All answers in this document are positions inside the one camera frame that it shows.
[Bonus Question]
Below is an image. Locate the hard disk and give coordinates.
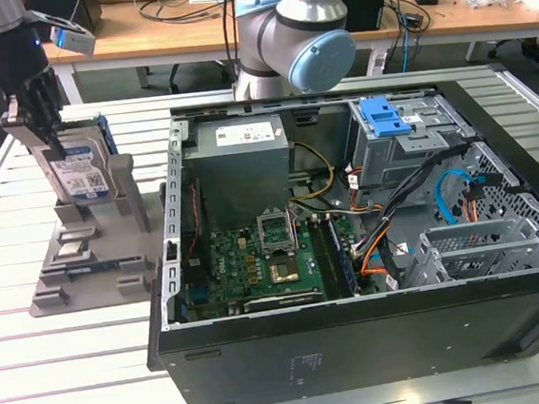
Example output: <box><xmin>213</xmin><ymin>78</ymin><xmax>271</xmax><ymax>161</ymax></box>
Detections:
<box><xmin>39</xmin><ymin>110</ymin><xmax>125</xmax><ymax>208</ymax></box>

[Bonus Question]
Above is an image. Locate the grey power supply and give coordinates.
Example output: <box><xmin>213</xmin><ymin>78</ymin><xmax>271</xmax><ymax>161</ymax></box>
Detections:
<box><xmin>179</xmin><ymin>111</ymin><xmax>299</xmax><ymax>233</ymax></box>

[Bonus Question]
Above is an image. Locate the green motherboard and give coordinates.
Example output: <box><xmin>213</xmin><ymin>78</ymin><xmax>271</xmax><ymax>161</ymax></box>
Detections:
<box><xmin>179</xmin><ymin>209</ymin><xmax>371</xmax><ymax>318</ymax></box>

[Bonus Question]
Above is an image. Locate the installed RAM stick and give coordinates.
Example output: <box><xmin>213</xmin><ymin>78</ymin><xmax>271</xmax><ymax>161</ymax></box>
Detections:
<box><xmin>325</xmin><ymin>212</ymin><xmax>359</xmax><ymax>298</ymax></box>

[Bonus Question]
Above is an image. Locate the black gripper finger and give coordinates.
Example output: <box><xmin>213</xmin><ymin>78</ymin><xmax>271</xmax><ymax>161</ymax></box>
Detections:
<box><xmin>34</xmin><ymin>119</ymin><xmax>67</xmax><ymax>163</ymax></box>

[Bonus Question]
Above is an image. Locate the black speaker box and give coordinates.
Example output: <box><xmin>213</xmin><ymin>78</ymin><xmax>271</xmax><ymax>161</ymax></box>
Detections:
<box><xmin>342</xmin><ymin>0</ymin><xmax>394</xmax><ymax>34</ymax></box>

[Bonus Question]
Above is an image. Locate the loose RAM stick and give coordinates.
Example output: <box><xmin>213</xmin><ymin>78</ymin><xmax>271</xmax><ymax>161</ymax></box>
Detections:
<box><xmin>65</xmin><ymin>258</ymin><xmax>127</xmax><ymax>276</ymax></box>

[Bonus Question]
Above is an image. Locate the orange power wire plug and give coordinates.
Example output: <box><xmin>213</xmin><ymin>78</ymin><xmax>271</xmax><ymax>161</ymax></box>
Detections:
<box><xmin>457</xmin><ymin>173</ymin><xmax>492</xmax><ymax>225</ymax></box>

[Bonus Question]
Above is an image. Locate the orange flat wire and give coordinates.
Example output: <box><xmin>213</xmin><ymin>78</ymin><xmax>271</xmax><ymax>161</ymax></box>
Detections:
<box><xmin>356</xmin><ymin>235</ymin><xmax>396</xmax><ymax>279</ymax></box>

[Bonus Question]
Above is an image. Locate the black office chair base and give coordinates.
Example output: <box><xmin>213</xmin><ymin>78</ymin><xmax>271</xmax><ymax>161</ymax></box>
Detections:
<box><xmin>164</xmin><ymin>57</ymin><xmax>234</xmax><ymax>94</ymax></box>

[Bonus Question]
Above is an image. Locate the grey parts rack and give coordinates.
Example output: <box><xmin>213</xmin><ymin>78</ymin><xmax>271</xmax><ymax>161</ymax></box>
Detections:
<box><xmin>15</xmin><ymin>151</ymin><xmax>161</xmax><ymax>319</ymax></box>

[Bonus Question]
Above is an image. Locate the black computer tower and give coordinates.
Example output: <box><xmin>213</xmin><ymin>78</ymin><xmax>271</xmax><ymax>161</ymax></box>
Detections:
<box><xmin>39</xmin><ymin>0</ymin><xmax>106</xmax><ymax>43</ymax></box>

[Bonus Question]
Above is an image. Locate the black graphics card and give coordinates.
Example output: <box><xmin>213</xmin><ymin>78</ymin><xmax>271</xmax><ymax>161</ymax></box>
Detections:
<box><xmin>225</xmin><ymin>287</ymin><xmax>329</xmax><ymax>317</ymax></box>

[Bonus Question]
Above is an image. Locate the metal socket cover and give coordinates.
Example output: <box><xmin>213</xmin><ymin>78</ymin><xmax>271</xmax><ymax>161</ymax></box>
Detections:
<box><xmin>254</xmin><ymin>206</ymin><xmax>298</xmax><ymax>260</ymax></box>

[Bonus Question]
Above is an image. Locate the red yellow wire bundle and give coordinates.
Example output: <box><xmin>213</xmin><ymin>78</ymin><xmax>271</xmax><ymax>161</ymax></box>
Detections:
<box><xmin>341</xmin><ymin>160</ymin><xmax>386</xmax><ymax>218</ymax></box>

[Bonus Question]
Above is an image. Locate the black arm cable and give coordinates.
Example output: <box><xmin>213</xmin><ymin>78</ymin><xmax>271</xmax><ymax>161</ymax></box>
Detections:
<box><xmin>219</xmin><ymin>0</ymin><xmax>246</xmax><ymax>90</ymax></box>

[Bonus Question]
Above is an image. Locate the locking lever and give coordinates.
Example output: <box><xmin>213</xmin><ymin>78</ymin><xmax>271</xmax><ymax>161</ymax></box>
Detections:
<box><xmin>287</xmin><ymin>206</ymin><xmax>303</xmax><ymax>253</ymax></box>

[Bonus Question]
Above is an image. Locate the grey metal drive cage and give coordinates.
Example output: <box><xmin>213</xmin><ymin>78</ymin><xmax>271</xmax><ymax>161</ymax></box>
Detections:
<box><xmin>345</xmin><ymin>89</ymin><xmax>481</xmax><ymax>190</ymax></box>

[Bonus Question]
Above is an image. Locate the CPU socket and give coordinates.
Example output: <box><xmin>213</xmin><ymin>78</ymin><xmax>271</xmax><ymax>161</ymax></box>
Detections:
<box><xmin>263</xmin><ymin>254</ymin><xmax>306</xmax><ymax>297</ymax></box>

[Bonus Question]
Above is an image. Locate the black case fan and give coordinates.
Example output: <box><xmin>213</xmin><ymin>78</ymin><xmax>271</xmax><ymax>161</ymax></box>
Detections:
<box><xmin>170</xmin><ymin>172</ymin><xmax>218</xmax><ymax>298</ymax></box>

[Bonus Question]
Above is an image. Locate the blue drive latch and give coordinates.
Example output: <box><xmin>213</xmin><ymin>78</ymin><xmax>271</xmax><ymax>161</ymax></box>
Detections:
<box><xmin>358</xmin><ymin>94</ymin><xmax>412</xmax><ymax>141</ymax></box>

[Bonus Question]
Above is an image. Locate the grey metal disk bay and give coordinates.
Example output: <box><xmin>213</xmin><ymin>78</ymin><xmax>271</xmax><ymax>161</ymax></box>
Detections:
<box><xmin>395</xmin><ymin>213</ymin><xmax>539</xmax><ymax>292</ymax></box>

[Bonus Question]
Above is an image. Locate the blue data wire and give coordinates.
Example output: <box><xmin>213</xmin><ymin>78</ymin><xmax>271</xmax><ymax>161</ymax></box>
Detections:
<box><xmin>433</xmin><ymin>167</ymin><xmax>481</xmax><ymax>228</ymax></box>

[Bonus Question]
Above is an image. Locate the black RAM slot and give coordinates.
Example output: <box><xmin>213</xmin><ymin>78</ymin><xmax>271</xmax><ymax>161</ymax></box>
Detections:
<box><xmin>307</xmin><ymin>217</ymin><xmax>340</xmax><ymax>302</ymax></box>

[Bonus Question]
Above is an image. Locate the yellow black wire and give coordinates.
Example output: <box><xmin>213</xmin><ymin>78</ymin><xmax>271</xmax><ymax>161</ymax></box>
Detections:
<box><xmin>285</xmin><ymin>138</ymin><xmax>340</xmax><ymax>205</ymax></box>

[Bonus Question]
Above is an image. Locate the black wire bundle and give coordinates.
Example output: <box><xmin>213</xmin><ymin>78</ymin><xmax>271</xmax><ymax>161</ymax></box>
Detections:
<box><xmin>340</xmin><ymin>142</ymin><xmax>483</xmax><ymax>262</ymax></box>

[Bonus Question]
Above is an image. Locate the wooden desk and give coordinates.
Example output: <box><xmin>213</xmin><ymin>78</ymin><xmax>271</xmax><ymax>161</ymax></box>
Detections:
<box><xmin>0</xmin><ymin>0</ymin><xmax>539</xmax><ymax>114</ymax></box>

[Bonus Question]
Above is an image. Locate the grey wire bundle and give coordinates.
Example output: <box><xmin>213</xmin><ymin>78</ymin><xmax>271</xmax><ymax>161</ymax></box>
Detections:
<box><xmin>290</xmin><ymin>190</ymin><xmax>386</xmax><ymax>224</ymax></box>

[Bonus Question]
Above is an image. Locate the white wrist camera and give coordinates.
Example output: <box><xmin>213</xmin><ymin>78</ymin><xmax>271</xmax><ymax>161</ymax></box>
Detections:
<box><xmin>48</xmin><ymin>20</ymin><xmax>98</xmax><ymax>61</ymax></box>

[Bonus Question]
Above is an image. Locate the grey plastic rack post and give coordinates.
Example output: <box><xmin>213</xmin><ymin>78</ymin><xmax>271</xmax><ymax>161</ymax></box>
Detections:
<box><xmin>0</xmin><ymin>91</ymin><xmax>64</xmax><ymax>212</ymax></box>

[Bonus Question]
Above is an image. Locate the black PC case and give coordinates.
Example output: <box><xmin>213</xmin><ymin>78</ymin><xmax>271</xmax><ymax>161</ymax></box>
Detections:
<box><xmin>121</xmin><ymin>69</ymin><xmax>539</xmax><ymax>404</ymax></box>

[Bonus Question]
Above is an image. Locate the red black twisted wire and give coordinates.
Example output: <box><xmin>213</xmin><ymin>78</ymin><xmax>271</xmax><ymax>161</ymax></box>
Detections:
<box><xmin>189</xmin><ymin>177</ymin><xmax>210</xmax><ymax>262</ymax></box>

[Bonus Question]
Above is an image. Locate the silver CPU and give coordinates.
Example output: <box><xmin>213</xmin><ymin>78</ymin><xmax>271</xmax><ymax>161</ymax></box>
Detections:
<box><xmin>57</xmin><ymin>239</ymin><xmax>88</xmax><ymax>260</ymax></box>

